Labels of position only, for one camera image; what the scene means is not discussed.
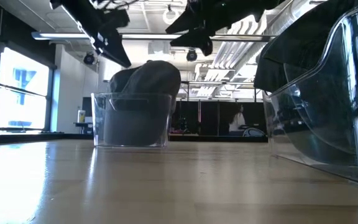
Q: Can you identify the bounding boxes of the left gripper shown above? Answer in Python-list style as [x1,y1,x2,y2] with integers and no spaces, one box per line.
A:
[50,0,132,69]

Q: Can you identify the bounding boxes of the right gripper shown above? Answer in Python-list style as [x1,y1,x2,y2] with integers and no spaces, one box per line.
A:
[165,0,281,57]

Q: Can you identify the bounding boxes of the dark charcoal baseball cap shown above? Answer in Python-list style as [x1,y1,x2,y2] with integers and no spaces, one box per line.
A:
[253,40,358,166]

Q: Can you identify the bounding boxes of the light blue-grey baseball cap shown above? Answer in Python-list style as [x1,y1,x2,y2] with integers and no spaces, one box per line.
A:
[103,65,171,147]

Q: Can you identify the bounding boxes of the overhead light bar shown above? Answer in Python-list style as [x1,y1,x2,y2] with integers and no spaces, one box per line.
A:
[31,30,276,43]

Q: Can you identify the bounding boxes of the dark background monitor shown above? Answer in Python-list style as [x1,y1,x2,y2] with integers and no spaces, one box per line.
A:
[81,96,93,118]

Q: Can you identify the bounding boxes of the clear plastic storage bin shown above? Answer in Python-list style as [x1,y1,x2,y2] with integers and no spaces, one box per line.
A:
[91,92,173,148]
[261,0,358,188]

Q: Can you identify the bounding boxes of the small background desk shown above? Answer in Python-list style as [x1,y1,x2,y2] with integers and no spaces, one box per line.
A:
[72,121,93,134]

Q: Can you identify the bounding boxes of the large bright window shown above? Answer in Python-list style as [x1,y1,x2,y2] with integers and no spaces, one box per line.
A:
[0,46,51,133]

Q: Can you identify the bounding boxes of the person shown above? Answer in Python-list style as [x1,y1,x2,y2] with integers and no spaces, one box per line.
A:
[228,104,247,136]

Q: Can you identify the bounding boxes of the white background chair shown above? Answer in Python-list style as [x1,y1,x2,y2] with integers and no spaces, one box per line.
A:
[242,127,265,138]

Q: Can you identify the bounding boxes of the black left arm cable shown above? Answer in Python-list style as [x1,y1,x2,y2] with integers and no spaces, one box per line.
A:
[94,0,140,11]

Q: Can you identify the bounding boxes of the white hanging ring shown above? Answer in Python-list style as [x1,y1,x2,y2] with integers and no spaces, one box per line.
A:
[162,7,180,26]

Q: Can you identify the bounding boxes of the silver ceiling duct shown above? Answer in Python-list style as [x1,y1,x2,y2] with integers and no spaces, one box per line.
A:
[194,15,269,98]

